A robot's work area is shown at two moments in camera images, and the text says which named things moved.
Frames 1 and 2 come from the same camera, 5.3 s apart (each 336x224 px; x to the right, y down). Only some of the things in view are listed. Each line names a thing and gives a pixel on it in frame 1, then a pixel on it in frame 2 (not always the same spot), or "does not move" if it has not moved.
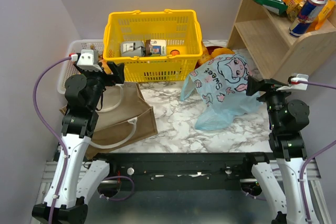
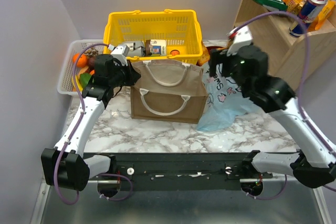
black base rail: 182,171 does not move
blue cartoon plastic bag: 221,84 does not move
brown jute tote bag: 124,117 to 168,91
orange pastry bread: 205,56 does not move
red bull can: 308,13 does not move
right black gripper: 269,87 to 218,60
